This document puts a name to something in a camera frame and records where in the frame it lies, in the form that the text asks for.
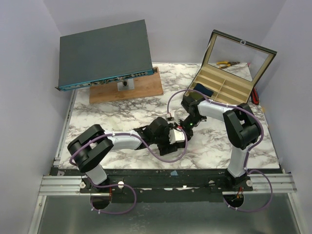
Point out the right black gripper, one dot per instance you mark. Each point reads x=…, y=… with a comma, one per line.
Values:
x=183, y=124

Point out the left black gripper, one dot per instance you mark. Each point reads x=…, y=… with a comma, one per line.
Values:
x=164, y=149

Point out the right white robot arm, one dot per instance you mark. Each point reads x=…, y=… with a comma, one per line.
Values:
x=242, y=127

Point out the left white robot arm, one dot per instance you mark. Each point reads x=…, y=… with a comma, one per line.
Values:
x=89, y=148

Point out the rolled olive green cloth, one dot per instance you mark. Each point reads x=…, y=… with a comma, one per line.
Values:
x=195, y=95

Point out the rolled navy blue cloth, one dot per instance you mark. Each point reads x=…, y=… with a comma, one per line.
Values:
x=201, y=88

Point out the wooden board stand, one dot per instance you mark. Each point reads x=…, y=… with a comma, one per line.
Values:
x=140, y=87

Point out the black compartment box with lid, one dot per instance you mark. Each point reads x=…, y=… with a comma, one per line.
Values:
x=232, y=85

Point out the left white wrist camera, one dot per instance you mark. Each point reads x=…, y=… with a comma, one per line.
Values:
x=176, y=136

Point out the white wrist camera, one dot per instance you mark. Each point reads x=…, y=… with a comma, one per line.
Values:
x=176, y=136
x=173, y=118

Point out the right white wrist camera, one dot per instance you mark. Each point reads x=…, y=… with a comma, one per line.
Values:
x=173, y=118

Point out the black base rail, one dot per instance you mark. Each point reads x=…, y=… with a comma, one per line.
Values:
x=161, y=185

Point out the yellow handled pliers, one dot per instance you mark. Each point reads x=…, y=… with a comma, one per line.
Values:
x=226, y=64

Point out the grey network switch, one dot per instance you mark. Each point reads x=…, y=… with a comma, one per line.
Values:
x=110, y=54

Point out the aluminium frame extrusion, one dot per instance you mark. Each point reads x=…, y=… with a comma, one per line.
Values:
x=270, y=208

